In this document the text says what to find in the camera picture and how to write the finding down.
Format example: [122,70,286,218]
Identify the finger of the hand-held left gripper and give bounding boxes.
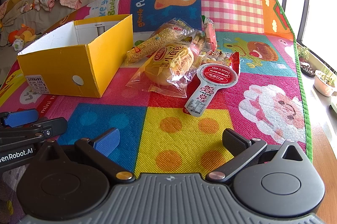
[0,117,68,147]
[0,109,39,128]

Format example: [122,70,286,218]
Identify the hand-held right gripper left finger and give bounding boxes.
[37,128,136,184]

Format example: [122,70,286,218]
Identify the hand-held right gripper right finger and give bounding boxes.
[205,129,304,184]

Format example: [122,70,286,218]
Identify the yellow cardboard box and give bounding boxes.
[17,14,133,98]

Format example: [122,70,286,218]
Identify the round red label snack packet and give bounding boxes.
[183,63,239,117]

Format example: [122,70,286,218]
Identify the candy bag red green edges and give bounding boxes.
[197,48,241,75]

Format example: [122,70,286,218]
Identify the bread bun packet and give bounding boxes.
[126,41,203,98]

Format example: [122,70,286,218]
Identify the grain bar packet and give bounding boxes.
[124,18,189,67]

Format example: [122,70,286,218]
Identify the pink biscuit stick cup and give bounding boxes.
[193,16,218,50]

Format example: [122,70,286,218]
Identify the colourful cartoon play mat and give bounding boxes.
[0,0,314,224]

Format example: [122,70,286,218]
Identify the white green plush toy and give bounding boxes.
[12,38,25,51]

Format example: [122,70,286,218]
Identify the orange plush toy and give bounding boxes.
[8,24,37,43]

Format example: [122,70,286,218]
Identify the dark plant pot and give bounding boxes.
[300,62,315,78]

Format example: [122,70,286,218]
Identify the grey sofa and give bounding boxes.
[0,0,169,49]

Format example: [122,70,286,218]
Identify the white plant pot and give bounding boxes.
[313,70,337,97]

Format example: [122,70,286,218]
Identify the small potted plant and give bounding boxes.
[297,46,310,63]

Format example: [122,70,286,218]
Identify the pink yellow blanket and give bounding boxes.
[0,0,28,27]

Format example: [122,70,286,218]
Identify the baby clothes bundle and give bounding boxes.
[33,0,56,12]

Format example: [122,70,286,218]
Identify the dark window frame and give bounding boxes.
[283,0,314,43]

